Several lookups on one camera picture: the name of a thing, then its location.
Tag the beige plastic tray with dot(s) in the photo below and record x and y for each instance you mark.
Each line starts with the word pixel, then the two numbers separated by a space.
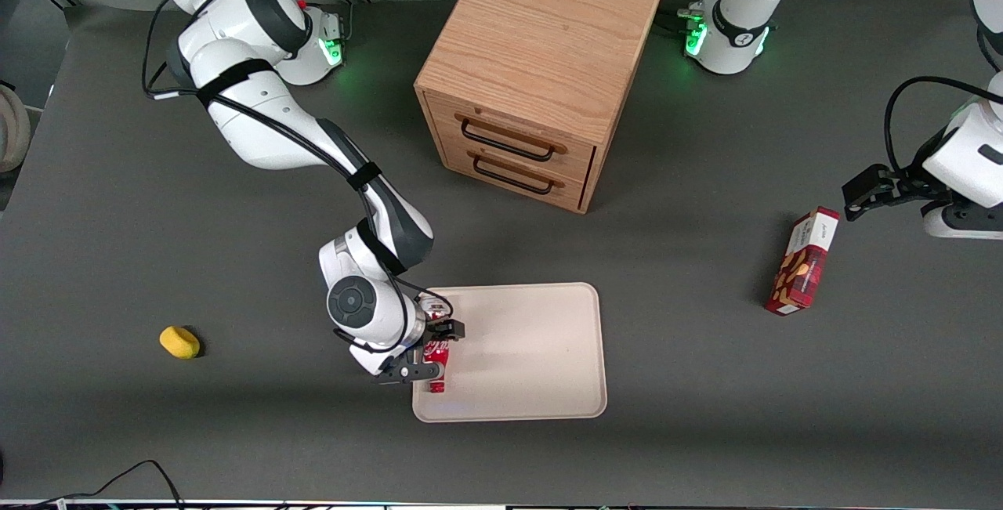
pixel 533 353

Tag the yellow sponge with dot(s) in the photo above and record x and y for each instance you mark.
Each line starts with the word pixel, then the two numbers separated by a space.
pixel 179 341

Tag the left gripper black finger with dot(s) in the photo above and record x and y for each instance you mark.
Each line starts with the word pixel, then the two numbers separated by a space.
pixel 870 208
pixel 866 181

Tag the red snack box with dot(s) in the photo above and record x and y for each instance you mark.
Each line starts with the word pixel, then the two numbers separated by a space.
pixel 803 263

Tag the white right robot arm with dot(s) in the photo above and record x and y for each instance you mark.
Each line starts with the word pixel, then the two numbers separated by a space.
pixel 258 103

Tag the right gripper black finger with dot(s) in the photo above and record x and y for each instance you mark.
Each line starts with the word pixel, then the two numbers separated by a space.
pixel 411 372
pixel 450 330

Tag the red soda can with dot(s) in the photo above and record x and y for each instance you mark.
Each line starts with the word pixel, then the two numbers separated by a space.
pixel 436 355

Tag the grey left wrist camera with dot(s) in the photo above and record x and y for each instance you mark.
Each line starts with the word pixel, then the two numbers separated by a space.
pixel 964 228

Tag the wooden drawer cabinet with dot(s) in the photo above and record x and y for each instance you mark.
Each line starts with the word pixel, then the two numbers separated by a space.
pixel 541 32

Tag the beige round object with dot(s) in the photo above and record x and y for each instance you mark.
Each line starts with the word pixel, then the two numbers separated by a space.
pixel 12 130

